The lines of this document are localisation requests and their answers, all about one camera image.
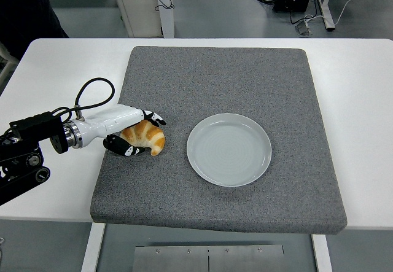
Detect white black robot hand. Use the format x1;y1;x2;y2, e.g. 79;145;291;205
75;104;168;158

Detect golden croissant bread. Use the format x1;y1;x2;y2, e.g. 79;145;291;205
120;120;166;156

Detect round grey plate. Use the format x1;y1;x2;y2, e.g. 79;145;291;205
186;112;273;188

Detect grey metal plate with screws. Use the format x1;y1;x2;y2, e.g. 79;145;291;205
132;244;286;272

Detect grey felt mat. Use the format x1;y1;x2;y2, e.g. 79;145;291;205
90;45;348;235

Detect white table leg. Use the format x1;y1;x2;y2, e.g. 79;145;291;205
311;233;333;272
80;222;106;272

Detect person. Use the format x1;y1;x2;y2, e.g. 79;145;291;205
0;0;69;60

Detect small grey floor box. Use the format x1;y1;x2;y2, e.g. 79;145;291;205
295;19;313;37

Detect white desk leg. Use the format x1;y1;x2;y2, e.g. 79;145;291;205
316;0;336;31

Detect white post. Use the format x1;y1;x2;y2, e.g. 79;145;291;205
154;0;176;39

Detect white chair frame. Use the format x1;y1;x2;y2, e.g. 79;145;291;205
0;40;18;84

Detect thin black cable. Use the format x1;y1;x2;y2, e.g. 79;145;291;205
154;0;175;12

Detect white cable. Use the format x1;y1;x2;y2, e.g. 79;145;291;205
303;0;378;27

